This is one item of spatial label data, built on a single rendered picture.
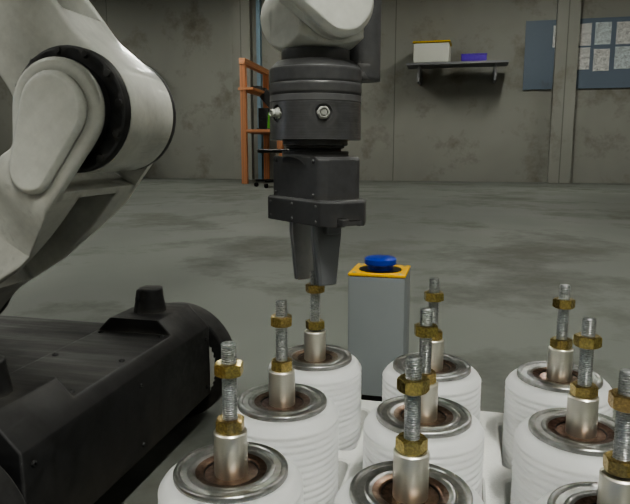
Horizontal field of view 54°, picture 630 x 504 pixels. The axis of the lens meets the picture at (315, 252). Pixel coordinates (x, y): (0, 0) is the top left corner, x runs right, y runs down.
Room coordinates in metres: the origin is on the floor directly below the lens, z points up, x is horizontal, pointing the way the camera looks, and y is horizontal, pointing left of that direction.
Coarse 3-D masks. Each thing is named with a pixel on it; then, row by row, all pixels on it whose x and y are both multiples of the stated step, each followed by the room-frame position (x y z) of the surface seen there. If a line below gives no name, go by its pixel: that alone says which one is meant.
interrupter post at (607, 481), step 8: (600, 472) 0.33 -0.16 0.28; (600, 480) 0.33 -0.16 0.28; (608, 480) 0.32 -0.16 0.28; (616, 480) 0.32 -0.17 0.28; (624, 480) 0.32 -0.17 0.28; (600, 488) 0.33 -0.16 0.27; (608, 488) 0.32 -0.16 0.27; (616, 488) 0.32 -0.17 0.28; (624, 488) 0.32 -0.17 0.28; (600, 496) 0.33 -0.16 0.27; (608, 496) 0.32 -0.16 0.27; (616, 496) 0.32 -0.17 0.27; (624, 496) 0.32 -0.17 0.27
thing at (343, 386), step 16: (352, 368) 0.59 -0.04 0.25; (304, 384) 0.57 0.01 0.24; (320, 384) 0.57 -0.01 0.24; (336, 384) 0.57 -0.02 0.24; (352, 384) 0.58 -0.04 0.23; (336, 400) 0.57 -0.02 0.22; (352, 400) 0.58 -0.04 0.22; (352, 416) 0.58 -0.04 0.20; (352, 432) 0.58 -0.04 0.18; (352, 448) 0.58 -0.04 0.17
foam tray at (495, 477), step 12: (372, 408) 0.65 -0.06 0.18; (480, 420) 0.62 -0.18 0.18; (492, 420) 0.62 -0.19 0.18; (492, 432) 0.59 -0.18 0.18; (360, 444) 0.57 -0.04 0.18; (492, 444) 0.57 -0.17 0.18; (348, 456) 0.54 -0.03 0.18; (360, 456) 0.54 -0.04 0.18; (492, 456) 0.54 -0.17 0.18; (348, 468) 0.52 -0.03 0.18; (360, 468) 0.52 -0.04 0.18; (492, 468) 0.52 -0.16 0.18; (504, 468) 0.52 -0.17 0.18; (492, 480) 0.50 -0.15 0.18; (504, 480) 0.50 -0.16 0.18; (492, 492) 0.48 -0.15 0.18; (504, 492) 0.48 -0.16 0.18
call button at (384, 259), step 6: (366, 258) 0.77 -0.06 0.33; (372, 258) 0.76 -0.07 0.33; (378, 258) 0.76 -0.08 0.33; (384, 258) 0.76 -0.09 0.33; (390, 258) 0.76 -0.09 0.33; (366, 264) 0.76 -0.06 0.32; (372, 264) 0.75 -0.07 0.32; (378, 264) 0.75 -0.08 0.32; (384, 264) 0.75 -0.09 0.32; (390, 264) 0.75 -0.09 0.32; (378, 270) 0.76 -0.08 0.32; (384, 270) 0.76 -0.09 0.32
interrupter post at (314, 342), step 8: (304, 336) 0.61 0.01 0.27; (312, 336) 0.60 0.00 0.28; (320, 336) 0.60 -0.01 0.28; (304, 344) 0.61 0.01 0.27; (312, 344) 0.60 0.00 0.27; (320, 344) 0.60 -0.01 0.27; (304, 352) 0.61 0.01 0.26; (312, 352) 0.60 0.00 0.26; (320, 352) 0.60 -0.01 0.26; (312, 360) 0.60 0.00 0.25; (320, 360) 0.60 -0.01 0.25
